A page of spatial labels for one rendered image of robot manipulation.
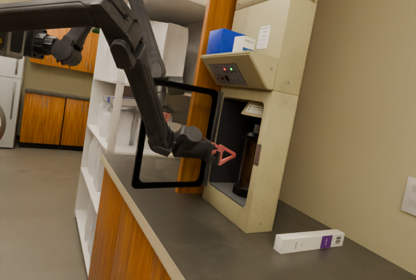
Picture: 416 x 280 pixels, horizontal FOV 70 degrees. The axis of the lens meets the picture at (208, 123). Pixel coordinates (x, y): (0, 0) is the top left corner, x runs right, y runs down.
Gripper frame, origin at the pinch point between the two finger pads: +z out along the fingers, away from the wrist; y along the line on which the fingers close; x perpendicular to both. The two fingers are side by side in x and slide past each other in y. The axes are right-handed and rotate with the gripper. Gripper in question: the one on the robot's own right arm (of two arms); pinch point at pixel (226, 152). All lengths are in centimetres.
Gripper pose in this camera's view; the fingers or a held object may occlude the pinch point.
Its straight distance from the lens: 107.3
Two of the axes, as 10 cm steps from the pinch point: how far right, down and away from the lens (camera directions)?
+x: -1.6, 9.8, 0.8
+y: -4.5, -1.4, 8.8
